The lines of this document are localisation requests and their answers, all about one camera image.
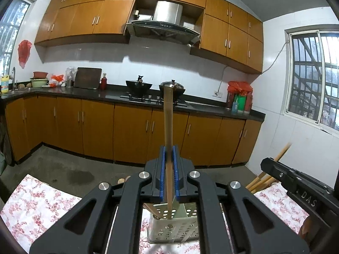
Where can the black wok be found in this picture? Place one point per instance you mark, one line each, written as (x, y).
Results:
(137, 87)

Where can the red basin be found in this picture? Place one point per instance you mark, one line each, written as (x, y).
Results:
(40, 75)

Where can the green perforated utensil holder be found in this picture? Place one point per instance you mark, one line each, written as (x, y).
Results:
(169, 232)

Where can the wooden chopstick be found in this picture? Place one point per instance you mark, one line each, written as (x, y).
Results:
(264, 185)
(152, 211)
(284, 150)
(168, 116)

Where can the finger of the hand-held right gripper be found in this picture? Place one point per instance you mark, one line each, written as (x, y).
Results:
(275, 169)

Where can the gas stove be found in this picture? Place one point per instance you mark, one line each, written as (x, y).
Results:
(137, 99)

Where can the barred sliding window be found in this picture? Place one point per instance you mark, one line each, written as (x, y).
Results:
(312, 79)

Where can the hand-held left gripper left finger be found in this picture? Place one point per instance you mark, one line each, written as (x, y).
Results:
(162, 174)

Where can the green bottle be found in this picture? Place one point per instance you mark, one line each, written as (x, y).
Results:
(241, 104)

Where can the steel range hood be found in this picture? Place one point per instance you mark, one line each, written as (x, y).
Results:
(166, 10)

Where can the small blue container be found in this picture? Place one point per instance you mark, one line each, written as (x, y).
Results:
(235, 108)

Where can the wooden base cabinets black countertop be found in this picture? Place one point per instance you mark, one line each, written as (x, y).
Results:
(95, 127)

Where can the green basin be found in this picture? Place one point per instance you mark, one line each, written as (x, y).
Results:
(39, 82)

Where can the white wall socket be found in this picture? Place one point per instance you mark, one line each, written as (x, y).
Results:
(217, 93)

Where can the yellow dish soap bottle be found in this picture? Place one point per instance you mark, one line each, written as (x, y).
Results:
(4, 84)

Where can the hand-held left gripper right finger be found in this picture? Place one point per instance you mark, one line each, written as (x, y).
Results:
(176, 174)

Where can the dark cutting board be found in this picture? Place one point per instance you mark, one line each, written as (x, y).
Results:
(87, 78)

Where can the metal faucet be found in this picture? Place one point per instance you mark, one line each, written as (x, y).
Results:
(13, 79)

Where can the black pot with lid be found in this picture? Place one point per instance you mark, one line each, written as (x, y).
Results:
(180, 88)

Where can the red bottle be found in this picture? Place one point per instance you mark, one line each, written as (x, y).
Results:
(103, 83)

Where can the clear plastic bag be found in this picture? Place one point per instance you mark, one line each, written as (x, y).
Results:
(71, 75)

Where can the wooden wall cabinets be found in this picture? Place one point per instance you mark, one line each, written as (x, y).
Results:
(79, 18)

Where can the red plastic bag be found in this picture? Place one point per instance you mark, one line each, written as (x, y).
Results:
(57, 80)
(24, 53)
(239, 87)

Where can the person's right hand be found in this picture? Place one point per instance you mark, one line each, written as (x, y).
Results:
(307, 225)

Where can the white power plug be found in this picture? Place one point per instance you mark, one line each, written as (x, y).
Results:
(136, 14)

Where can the floral pink tablecloth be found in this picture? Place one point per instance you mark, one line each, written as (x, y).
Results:
(34, 211)

